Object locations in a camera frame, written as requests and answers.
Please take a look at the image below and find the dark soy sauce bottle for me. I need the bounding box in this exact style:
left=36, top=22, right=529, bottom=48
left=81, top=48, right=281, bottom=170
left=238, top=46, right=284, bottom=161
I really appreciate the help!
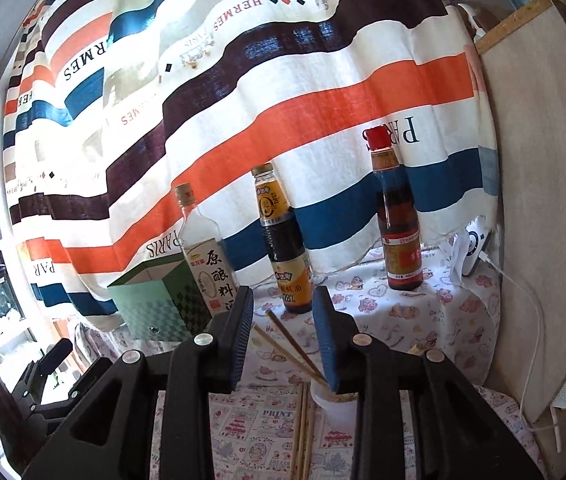
left=252, top=164, right=314, bottom=315

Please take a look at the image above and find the clear cooking wine bottle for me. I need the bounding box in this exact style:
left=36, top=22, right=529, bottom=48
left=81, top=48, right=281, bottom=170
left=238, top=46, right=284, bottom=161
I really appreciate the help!
left=173, top=182, right=238, bottom=317

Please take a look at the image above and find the strawberry patchwork printed cloth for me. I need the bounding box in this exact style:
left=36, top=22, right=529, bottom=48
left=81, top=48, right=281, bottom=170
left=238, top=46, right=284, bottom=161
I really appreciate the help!
left=150, top=384, right=538, bottom=480

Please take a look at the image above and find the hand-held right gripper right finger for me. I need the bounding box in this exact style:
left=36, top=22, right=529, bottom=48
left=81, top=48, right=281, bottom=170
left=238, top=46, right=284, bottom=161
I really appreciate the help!
left=312, top=286, right=546, bottom=480

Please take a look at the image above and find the striped curtain cloth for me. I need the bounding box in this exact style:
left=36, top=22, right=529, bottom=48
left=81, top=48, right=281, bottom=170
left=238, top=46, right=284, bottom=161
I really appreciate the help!
left=0, top=0, right=501, bottom=332

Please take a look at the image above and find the white round device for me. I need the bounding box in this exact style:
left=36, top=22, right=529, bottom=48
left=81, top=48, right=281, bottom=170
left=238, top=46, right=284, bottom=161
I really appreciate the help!
left=450, top=214, right=494, bottom=278

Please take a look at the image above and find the red cap amber bottle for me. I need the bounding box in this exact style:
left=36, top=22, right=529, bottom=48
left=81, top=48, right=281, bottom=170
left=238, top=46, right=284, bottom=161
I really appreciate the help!
left=365, top=126, right=424, bottom=292

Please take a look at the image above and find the light wooden board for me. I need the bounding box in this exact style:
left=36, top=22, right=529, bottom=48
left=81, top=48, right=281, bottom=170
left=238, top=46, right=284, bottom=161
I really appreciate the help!
left=475, top=0, right=566, bottom=423

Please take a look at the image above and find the green checkered box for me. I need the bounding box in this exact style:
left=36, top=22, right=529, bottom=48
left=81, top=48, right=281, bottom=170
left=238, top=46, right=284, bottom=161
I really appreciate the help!
left=107, top=251, right=214, bottom=342

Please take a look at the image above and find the translucent plastic cup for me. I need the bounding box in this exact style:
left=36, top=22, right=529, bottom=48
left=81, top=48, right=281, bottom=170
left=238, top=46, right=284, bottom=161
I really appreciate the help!
left=310, top=379, right=360, bottom=433

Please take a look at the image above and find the bear heart printed cloth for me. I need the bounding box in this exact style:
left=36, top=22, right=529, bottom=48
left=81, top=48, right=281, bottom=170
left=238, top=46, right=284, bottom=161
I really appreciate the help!
left=75, top=246, right=504, bottom=392

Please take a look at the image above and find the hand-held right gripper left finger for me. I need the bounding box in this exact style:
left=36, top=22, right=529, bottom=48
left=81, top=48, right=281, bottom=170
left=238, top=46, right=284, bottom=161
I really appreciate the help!
left=22, top=286, right=255, bottom=480

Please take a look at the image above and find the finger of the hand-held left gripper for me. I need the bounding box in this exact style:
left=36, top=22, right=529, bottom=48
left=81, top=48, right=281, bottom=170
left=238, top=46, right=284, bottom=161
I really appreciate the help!
left=65, top=357, right=114, bottom=405
left=10, top=338, right=74, bottom=411

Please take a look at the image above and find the white cable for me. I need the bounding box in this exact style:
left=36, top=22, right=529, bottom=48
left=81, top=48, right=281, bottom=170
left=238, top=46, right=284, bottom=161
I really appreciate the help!
left=482, top=252, right=564, bottom=453

